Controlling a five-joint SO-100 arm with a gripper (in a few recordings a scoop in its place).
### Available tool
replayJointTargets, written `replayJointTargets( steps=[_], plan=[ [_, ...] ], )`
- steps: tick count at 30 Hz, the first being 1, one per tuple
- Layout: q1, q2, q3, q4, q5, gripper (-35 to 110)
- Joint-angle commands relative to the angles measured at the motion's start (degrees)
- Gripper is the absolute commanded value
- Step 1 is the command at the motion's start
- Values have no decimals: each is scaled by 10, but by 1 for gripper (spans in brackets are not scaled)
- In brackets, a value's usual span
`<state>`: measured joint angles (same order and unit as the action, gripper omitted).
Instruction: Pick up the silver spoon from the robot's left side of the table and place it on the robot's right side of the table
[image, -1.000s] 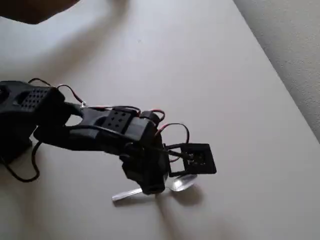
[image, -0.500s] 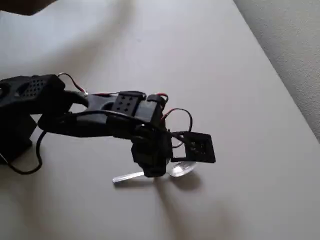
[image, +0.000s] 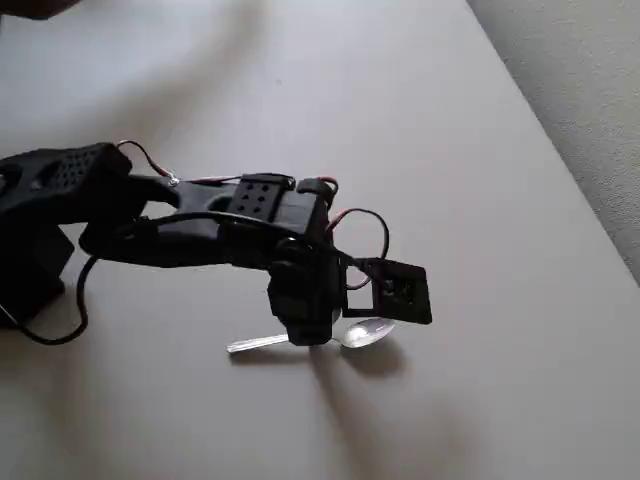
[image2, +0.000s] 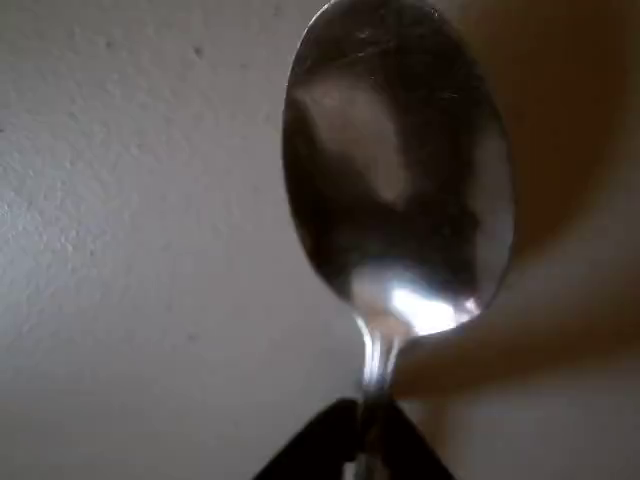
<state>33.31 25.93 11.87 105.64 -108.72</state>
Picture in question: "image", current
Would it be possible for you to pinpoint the silver metal spoon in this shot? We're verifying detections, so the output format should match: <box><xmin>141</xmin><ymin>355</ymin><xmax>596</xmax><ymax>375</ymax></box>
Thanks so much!
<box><xmin>225</xmin><ymin>316</ymin><xmax>396</xmax><ymax>359</ymax></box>

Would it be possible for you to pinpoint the black square camera box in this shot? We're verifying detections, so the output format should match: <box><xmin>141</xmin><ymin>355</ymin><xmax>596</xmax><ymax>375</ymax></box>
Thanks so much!
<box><xmin>341</xmin><ymin>256</ymin><xmax>434</xmax><ymax>329</ymax></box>

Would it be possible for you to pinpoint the red wire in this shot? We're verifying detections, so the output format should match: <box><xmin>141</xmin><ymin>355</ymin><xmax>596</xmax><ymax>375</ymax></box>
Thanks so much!
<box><xmin>118</xmin><ymin>139</ymin><xmax>391</xmax><ymax>292</ymax></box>

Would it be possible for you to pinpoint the black cable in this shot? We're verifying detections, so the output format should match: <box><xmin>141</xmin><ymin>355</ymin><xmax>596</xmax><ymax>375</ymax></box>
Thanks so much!
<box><xmin>18</xmin><ymin>211</ymin><xmax>361</xmax><ymax>346</ymax></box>

